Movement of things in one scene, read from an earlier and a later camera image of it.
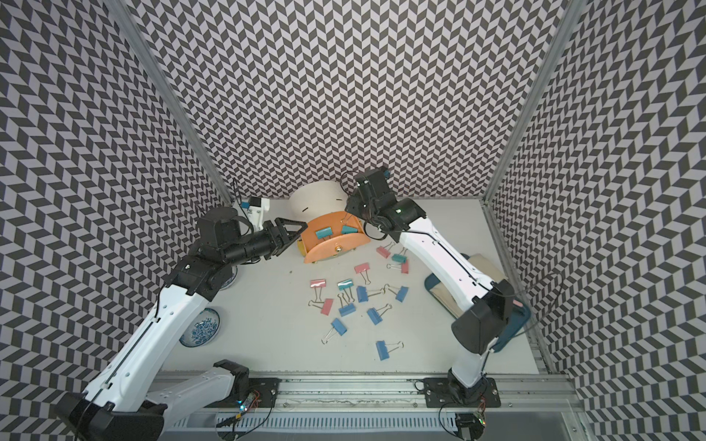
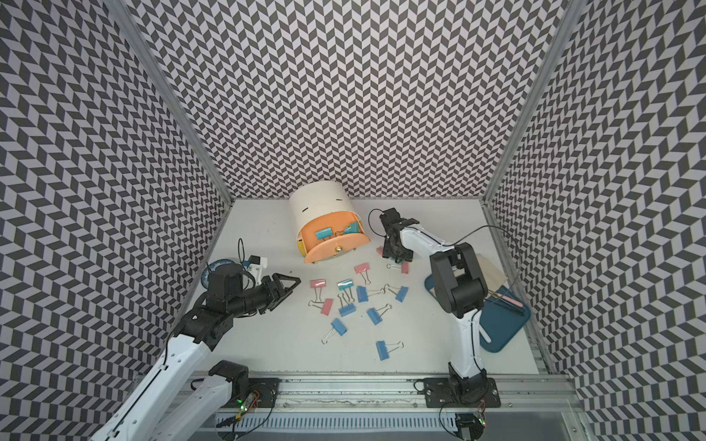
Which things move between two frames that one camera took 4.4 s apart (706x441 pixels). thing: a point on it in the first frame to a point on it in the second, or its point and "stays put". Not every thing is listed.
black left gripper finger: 288,240 to 278,300
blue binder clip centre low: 346,310 stays put
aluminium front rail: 372,392 stays put
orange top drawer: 314,248 stays put
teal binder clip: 324,232 stays put
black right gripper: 354,202 to 408,255
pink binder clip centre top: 363,267 stays put
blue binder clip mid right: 375,315 stays put
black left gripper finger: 291,234 to 277,277
